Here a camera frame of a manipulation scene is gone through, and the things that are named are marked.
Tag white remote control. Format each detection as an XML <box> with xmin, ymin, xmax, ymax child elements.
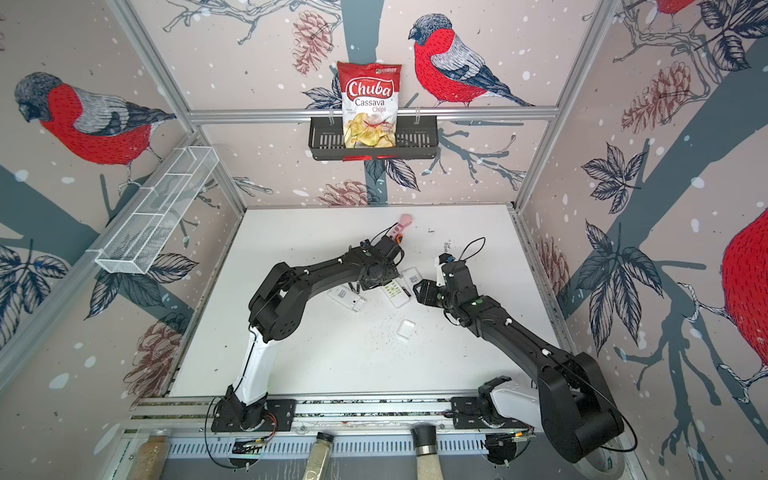
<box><xmin>401</xmin><ymin>267</ymin><xmax>423</xmax><ymax>289</ymax></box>
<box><xmin>383</xmin><ymin>280</ymin><xmax>411</xmax><ymax>308</ymax></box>

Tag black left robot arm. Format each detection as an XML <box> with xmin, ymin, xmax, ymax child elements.
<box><xmin>224</xmin><ymin>234</ymin><xmax>405</xmax><ymax>417</ymax></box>

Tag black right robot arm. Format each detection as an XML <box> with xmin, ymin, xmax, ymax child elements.
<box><xmin>414</xmin><ymin>254</ymin><xmax>625</xmax><ymax>463</ymax></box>

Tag black-capped grain jar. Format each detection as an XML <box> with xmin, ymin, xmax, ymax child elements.
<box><xmin>411</xmin><ymin>423</ymin><xmax>444</xmax><ymax>480</ymax></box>

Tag Chuba cassava chips bag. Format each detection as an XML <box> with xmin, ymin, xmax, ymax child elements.
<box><xmin>337</xmin><ymin>62</ymin><xmax>402</xmax><ymax>148</ymax></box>

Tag slim seed bottle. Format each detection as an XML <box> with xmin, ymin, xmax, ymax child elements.
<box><xmin>302</xmin><ymin>432</ymin><xmax>335</xmax><ymax>480</ymax></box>

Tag clear tape roll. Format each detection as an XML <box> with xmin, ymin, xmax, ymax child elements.
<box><xmin>573</xmin><ymin>448</ymin><xmax>625</xmax><ymax>480</ymax></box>

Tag glass jar of grains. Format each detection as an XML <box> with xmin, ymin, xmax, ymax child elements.
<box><xmin>126</xmin><ymin>429</ymin><xmax>171</xmax><ymax>480</ymax></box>

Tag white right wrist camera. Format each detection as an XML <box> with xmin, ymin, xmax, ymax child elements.
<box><xmin>433</xmin><ymin>252</ymin><xmax>455</xmax><ymax>288</ymax></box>

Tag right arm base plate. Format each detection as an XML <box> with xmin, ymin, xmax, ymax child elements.
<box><xmin>443</xmin><ymin>396</ymin><xmax>531</xmax><ymax>431</ymax></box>

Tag black wall basket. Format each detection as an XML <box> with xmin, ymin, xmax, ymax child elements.
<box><xmin>308</xmin><ymin>116</ymin><xmax>439</xmax><ymax>161</ymax></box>

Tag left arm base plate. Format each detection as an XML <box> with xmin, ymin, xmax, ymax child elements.
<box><xmin>210</xmin><ymin>396</ymin><xmax>297</xmax><ymax>433</ymax></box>

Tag white wire mesh shelf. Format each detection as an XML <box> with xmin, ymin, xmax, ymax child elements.
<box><xmin>95</xmin><ymin>146</ymin><xmax>219</xmax><ymax>274</ymax></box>

